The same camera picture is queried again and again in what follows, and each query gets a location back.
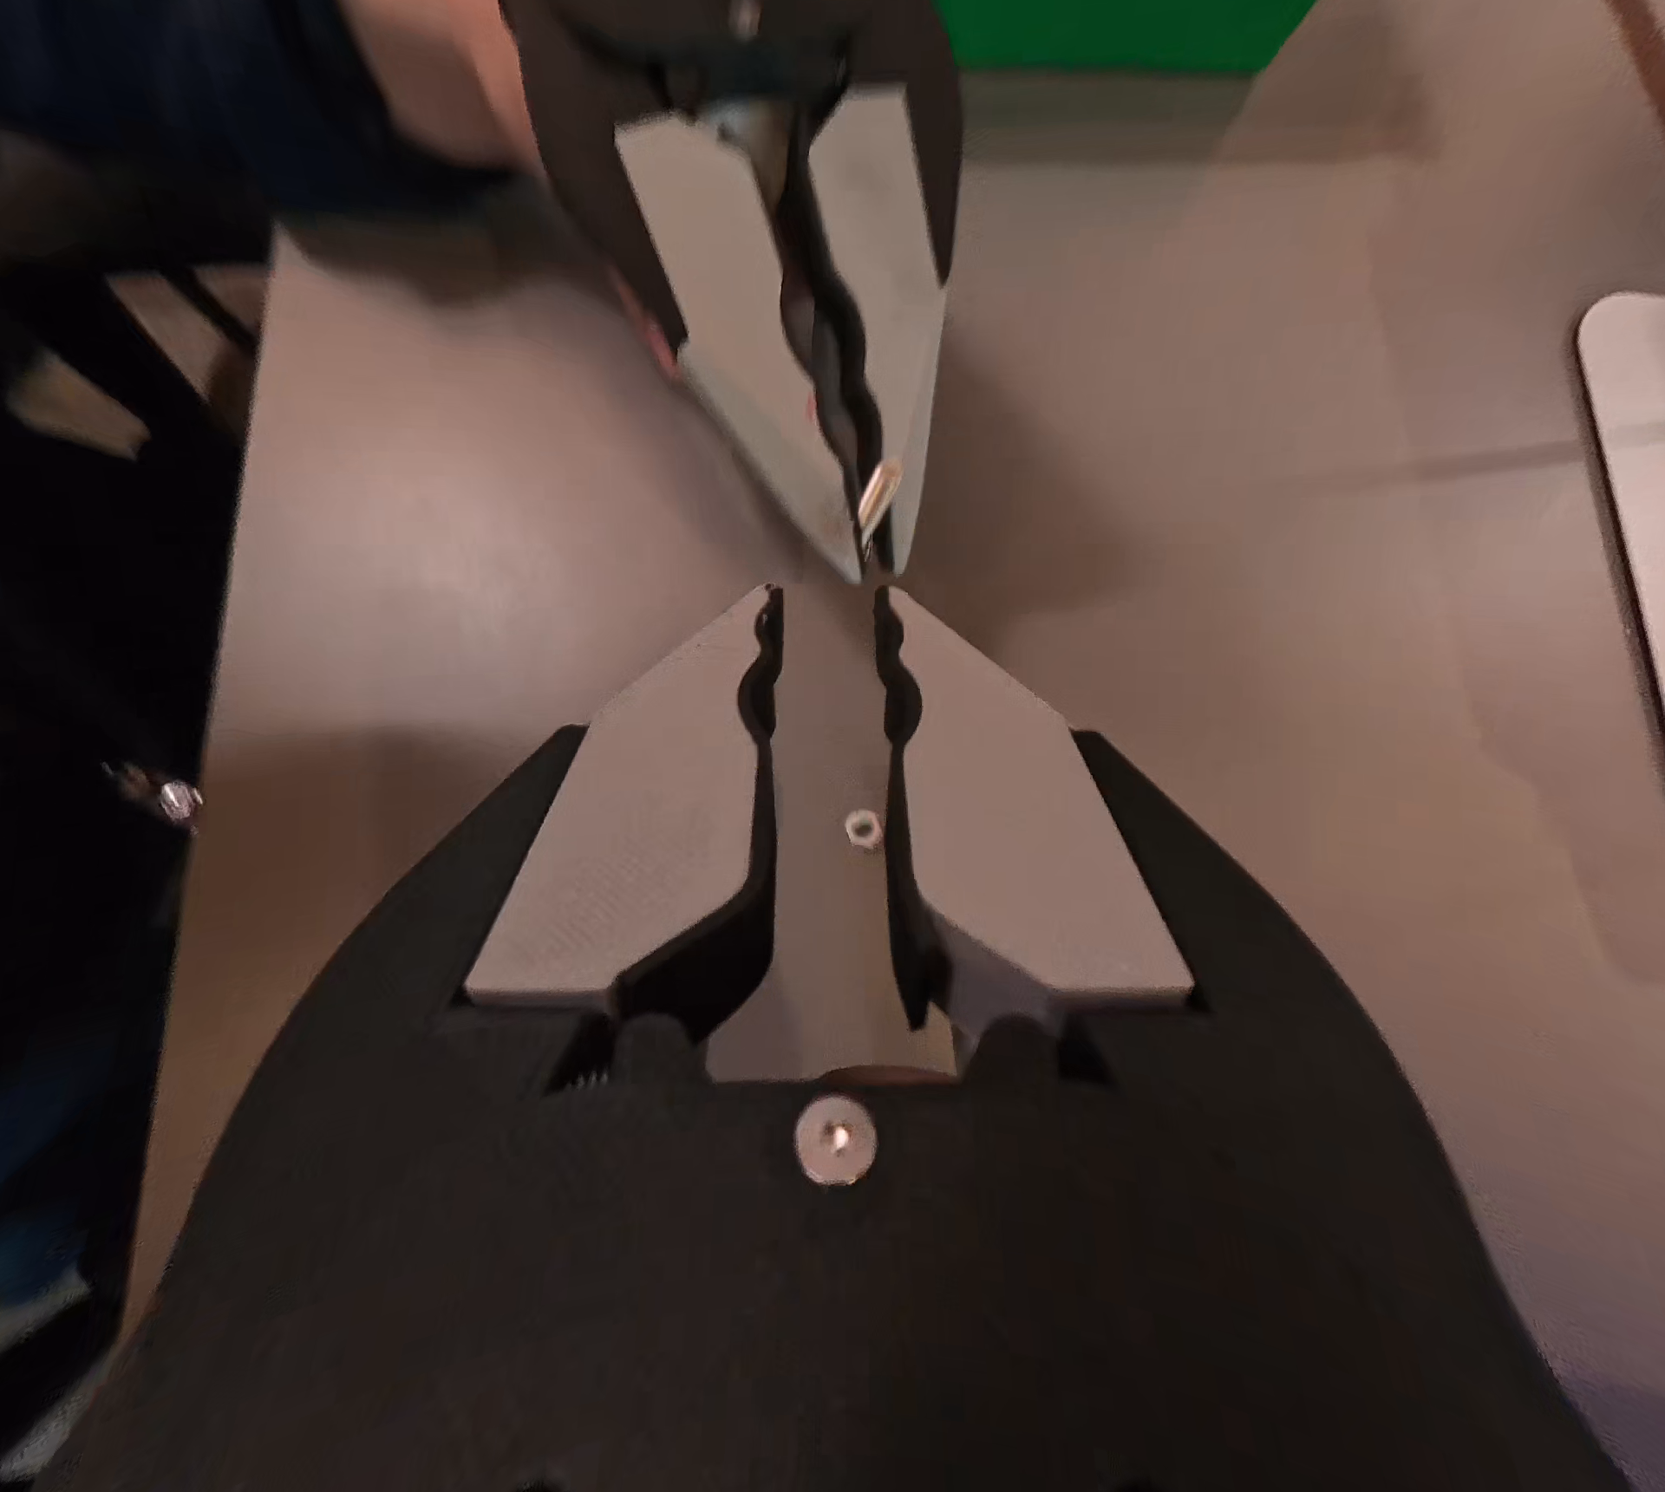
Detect white tablet stand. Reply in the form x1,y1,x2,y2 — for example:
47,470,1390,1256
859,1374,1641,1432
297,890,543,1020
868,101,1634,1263
1573,293,1665,739

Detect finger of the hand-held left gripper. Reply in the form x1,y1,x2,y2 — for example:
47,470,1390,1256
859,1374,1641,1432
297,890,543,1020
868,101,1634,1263
781,85,953,581
614,113,871,587

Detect silver bolt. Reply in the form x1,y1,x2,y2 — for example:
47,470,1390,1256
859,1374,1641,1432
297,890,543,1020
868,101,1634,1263
852,455,909,576

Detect person's left hand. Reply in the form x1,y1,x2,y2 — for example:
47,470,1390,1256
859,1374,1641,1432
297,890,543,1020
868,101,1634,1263
332,0,538,167

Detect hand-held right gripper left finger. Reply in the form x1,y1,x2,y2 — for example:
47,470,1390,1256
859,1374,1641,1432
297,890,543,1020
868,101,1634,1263
462,585,786,1045

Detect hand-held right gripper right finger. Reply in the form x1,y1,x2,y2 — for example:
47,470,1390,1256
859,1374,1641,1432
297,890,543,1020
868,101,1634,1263
874,585,1199,1033

